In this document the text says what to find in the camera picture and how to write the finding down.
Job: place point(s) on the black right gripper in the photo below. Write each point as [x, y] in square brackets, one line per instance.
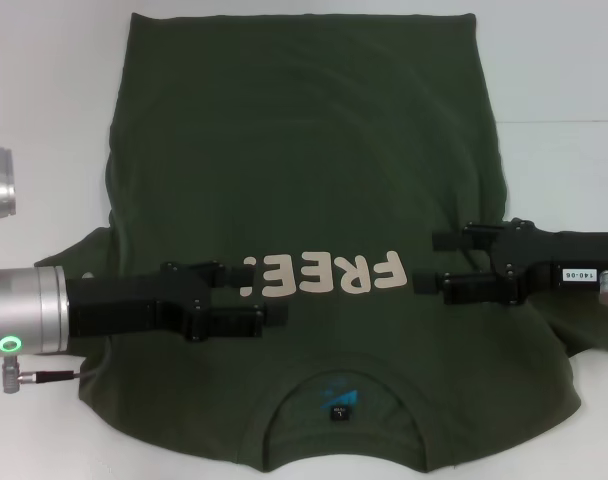
[559, 250]

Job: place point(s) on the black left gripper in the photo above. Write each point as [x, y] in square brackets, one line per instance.
[124, 305]

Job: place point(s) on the dark green FREE t-shirt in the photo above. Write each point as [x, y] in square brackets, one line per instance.
[304, 150]

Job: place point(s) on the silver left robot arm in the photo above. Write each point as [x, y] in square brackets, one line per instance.
[29, 310]

